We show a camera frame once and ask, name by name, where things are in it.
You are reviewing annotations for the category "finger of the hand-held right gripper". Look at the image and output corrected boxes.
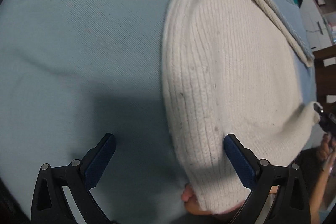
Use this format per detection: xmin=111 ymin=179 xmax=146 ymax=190
xmin=313 ymin=103 xmax=326 ymax=119

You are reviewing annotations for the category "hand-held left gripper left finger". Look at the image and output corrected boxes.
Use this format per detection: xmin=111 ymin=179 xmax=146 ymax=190
xmin=31 ymin=133 xmax=117 ymax=224

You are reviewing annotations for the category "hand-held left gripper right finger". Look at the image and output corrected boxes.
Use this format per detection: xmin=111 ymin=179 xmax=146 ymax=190
xmin=223 ymin=134 xmax=306 ymax=224

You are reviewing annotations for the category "white knit sweater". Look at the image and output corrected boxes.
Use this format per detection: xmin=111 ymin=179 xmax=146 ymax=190
xmin=161 ymin=0 xmax=319 ymax=215

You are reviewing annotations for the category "person's right forearm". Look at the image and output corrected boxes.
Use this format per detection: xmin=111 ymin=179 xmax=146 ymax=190
xmin=310 ymin=168 xmax=336 ymax=214

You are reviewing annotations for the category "person's right hand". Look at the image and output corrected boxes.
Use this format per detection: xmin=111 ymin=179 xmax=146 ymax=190
xmin=316 ymin=132 xmax=336 ymax=172

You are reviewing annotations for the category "brown wooden chair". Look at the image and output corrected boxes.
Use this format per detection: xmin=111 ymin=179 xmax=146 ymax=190
xmin=314 ymin=44 xmax=336 ymax=104

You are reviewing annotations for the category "person's dark clothing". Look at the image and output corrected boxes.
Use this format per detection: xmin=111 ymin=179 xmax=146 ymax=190
xmin=291 ymin=148 xmax=324 ymax=224

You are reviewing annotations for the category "white cabinet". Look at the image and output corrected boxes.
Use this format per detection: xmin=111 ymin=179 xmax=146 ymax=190
xmin=273 ymin=0 xmax=336 ymax=50

